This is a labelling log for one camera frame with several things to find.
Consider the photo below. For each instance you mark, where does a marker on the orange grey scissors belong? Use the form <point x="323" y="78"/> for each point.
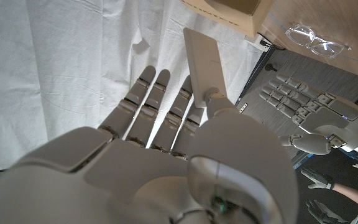
<point x="313" y="41"/>

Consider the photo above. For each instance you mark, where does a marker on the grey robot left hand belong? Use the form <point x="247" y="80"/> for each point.
<point x="331" y="121"/>

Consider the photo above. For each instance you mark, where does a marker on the white power strip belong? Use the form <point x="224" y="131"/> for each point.
<point x="255" y="40"/>

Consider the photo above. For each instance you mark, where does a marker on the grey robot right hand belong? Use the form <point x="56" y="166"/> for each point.
<point x="135" y="180"/>

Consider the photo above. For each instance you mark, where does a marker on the person's bare forearm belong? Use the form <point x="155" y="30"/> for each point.
<point x="350" y="194"/>

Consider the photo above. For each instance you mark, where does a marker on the person's gloved hand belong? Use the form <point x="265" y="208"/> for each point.
<point x="317" y="180"/>
<point x="323" y="214"/>

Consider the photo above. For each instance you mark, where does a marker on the black wall knob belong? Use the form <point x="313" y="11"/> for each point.
<point x="270" y="67"/>

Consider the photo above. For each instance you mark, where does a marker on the brown cardboard packing box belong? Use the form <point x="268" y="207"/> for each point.
<point x="228" y="18"/>

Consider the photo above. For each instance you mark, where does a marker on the white cloth curtain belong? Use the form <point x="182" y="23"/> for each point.
<point x="42" y="62"/>

